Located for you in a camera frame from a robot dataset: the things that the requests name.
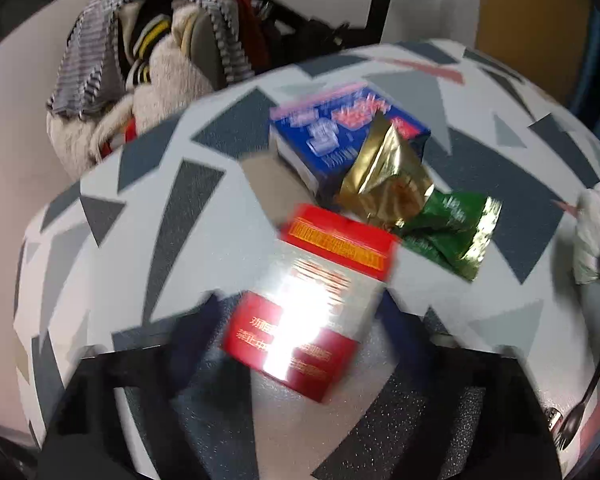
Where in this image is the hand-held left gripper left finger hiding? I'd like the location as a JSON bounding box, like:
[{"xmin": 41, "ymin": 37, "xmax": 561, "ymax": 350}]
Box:
[{"xmin": 37, "ymin": 290, "xmax": 228, "ymax": 480}]

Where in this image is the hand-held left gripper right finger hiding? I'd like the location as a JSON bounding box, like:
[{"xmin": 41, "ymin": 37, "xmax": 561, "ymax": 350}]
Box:
[{"xmin": 374, "ymin": 287, "xmax": 565, "ymax": 480}]

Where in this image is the white cloth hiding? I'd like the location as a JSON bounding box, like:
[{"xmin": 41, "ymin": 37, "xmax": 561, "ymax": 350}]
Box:
[{"xmin": 572, "ymin": 180, "xmax": 600, "ymax": 286}]

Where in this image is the red and white carton box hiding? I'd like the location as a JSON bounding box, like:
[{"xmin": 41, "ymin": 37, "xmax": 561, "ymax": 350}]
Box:
[{"xmin": 220, "ymin": 203, "xmax": 400, "ymax": 405}]

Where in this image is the green and gold foil wrapper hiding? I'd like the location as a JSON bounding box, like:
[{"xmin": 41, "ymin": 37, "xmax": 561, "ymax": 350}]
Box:
[{"xmin": 397, "ymin": 191, "xmax": 503, "ymax": 283}]

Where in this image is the geometric patterned tablecloth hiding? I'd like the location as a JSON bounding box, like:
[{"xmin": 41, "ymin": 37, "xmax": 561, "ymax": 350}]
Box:
[{"xmin": 12, "ymin": 40, "xmax": 600, "ymax": 480}]

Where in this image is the black plastic fork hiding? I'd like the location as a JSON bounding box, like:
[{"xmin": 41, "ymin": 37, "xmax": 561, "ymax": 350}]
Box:
[{"xmin": 550, "ymin": 337, "xmax": 600, "ymax": 451}]

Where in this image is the blue cardboard box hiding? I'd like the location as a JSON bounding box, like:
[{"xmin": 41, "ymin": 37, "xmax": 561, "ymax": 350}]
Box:
[{"xmin": 269, "ymin": 82, "xmax": 432, "ymax": 208}]

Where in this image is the pile of clothes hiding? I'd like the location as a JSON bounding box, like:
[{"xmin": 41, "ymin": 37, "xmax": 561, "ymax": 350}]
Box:
[{"xmin": 47, "ymin": 0, "xmax": 231, "ymax": 181}]

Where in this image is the wooden door panel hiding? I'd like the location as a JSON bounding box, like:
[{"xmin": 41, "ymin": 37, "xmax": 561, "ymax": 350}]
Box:
[{"xmin": 472, "ymin": 0, "xmax": 595, "ymax": 106}]

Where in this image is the dark jacket with yellow stripes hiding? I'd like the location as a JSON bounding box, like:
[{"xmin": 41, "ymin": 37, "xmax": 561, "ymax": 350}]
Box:
[{"xmin": 117, "ymin": 0, "xmax": 177, "ymax": 86}]

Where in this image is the black white striped shirt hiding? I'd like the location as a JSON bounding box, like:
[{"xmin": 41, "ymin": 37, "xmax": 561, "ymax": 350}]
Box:
[{"xmin": 46, "ymin": 0, "xmax": 256, "ymax": 121}]

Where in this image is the red garment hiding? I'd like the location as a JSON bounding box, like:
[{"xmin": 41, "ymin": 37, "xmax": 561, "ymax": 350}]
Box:
[{"xmin": 232, "ymin": 0, "xmax": 272, "ymax": 68}]

